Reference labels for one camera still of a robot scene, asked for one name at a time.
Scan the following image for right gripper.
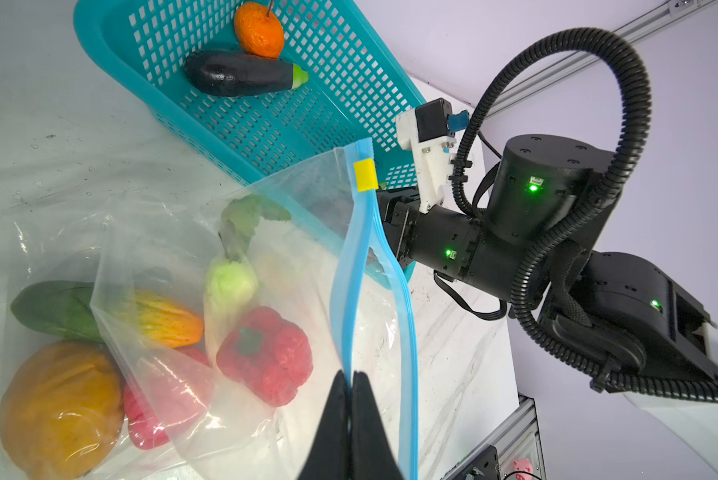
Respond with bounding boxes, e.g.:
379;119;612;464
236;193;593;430
377;187;497;297

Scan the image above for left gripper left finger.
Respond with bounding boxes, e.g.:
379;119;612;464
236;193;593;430
298;371;351;480

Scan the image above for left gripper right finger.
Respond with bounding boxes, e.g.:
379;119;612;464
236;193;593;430
349;371;403;480

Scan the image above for pink toy fruit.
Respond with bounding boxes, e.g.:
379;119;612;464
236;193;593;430
123;347;214;450

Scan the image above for white toy radish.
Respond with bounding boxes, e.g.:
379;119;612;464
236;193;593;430
204;194;292;320

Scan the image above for clear zip top bag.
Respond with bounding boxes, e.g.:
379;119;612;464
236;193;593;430
0;139;419;479

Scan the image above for yellow toy mango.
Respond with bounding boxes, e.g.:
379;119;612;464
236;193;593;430
0;341;124;479

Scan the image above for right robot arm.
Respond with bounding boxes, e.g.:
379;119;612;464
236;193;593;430
378;28;718;474

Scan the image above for pink toy pig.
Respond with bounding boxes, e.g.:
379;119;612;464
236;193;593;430
512;458;534;480

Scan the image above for teal plastic basket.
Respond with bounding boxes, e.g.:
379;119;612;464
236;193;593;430
73;0;427;289

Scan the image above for orange toy fruit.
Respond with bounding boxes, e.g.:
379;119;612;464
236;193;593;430
233;1;285;59

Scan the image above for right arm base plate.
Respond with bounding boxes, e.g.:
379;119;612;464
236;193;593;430
445;445;500;480

